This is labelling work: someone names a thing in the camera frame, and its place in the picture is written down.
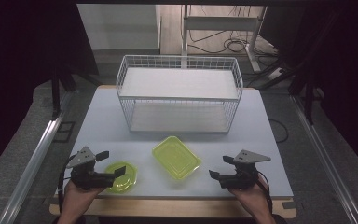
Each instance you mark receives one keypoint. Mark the white metal desk frame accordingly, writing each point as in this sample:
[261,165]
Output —
[220,23]

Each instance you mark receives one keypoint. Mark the rectangular green plastic container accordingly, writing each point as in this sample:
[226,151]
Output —
[176,158]

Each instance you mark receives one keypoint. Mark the aluminium rail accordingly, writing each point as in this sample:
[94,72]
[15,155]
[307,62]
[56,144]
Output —
[32,161]
[323,155]

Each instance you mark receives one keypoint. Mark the wooden table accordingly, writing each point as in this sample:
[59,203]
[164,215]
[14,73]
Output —
[174,207]

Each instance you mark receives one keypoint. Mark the person's left hand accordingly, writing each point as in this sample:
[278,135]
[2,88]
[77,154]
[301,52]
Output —
[77,196]

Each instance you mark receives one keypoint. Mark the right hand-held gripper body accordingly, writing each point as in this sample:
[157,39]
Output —
[248,157]

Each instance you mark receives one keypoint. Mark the round green plastic container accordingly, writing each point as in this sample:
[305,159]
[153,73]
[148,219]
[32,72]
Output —
[126,183]

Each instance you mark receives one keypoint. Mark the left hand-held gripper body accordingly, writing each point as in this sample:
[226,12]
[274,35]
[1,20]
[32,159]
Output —
[81,158]

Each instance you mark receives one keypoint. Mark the black metal stand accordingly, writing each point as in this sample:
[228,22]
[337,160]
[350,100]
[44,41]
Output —
[308,99]
[55,93]

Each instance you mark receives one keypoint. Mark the pale grey table mat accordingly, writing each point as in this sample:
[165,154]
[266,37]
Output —
[105,124]

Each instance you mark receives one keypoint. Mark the white power strip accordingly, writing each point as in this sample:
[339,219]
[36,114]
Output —
[275,73]

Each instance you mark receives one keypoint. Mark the person's right hand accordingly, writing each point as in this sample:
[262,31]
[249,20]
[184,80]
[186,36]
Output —
[254,197]

